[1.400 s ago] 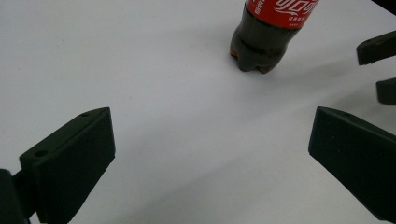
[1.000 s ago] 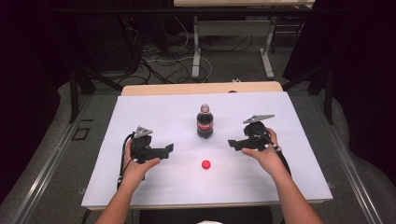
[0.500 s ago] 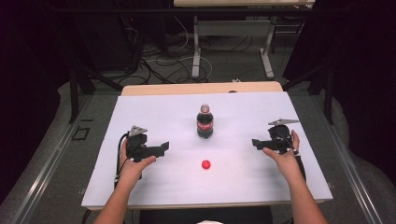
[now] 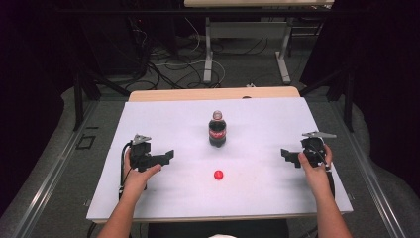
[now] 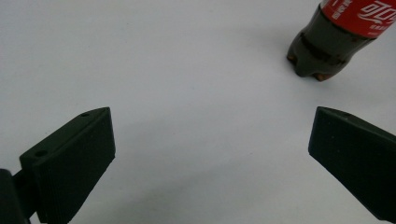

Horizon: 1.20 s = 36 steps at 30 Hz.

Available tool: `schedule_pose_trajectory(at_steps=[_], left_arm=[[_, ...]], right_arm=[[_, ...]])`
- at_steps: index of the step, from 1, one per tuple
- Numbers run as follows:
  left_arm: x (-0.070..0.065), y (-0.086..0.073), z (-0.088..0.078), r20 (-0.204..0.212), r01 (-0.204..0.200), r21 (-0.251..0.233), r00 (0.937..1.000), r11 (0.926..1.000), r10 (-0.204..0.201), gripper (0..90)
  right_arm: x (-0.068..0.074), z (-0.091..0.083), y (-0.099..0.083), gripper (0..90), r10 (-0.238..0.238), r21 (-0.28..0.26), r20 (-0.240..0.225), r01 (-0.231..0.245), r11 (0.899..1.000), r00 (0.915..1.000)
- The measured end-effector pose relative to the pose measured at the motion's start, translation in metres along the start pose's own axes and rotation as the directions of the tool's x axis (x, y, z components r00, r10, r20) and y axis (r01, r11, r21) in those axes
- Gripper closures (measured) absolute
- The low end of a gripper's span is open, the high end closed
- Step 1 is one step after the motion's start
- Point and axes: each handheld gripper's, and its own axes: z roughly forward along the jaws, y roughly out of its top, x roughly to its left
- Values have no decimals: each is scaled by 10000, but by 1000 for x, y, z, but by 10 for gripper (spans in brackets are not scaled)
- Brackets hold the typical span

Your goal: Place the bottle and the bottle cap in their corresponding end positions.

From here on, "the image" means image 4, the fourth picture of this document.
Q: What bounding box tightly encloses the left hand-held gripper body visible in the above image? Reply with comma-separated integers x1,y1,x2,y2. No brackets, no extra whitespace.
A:
128,133,158,174

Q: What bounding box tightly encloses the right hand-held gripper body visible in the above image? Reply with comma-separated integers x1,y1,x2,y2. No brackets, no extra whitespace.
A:
300,131,338,169

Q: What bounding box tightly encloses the cola bottle with red label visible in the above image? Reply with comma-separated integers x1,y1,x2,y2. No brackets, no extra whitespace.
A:
208,110,228,149

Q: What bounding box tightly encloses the person's left hand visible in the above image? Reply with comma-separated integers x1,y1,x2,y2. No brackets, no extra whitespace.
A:
122,150,163,199

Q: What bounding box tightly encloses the person's right hand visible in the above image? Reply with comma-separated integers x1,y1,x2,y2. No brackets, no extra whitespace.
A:
297,144,334,196

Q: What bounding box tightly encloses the white board table cover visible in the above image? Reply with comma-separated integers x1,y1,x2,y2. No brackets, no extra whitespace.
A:
86,96,354,221

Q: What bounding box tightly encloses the black metal stand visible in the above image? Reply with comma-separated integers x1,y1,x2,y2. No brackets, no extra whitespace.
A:
297,64,357,134
72,67,132,132

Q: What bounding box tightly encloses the wooden table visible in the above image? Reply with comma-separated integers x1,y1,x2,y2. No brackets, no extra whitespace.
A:
128,85,301,103

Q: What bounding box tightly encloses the person's dark clothing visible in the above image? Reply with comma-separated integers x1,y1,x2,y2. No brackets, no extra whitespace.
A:
147,219,290,238

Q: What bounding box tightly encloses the desk with white metal legs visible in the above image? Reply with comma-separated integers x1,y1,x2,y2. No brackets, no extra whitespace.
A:
183,0,336,85

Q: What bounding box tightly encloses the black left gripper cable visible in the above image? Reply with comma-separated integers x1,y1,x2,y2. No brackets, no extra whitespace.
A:
118,141,134,201

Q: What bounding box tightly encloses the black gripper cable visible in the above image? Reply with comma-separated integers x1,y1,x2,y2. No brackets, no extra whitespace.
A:
118,141,134,201
316,143,337,201

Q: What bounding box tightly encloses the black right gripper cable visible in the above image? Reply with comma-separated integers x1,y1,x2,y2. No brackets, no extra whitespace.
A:
316,143,337,201

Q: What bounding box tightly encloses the black floor hatch frame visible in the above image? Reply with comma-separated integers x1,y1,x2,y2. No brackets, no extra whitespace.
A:
75,134,97,151

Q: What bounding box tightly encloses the metal floor rail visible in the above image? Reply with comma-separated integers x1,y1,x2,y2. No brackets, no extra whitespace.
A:
330,100,409,238
9,100,100,238

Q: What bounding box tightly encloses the tangle of floor cables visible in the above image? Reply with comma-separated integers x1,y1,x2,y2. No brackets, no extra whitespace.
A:
127,16,275,91

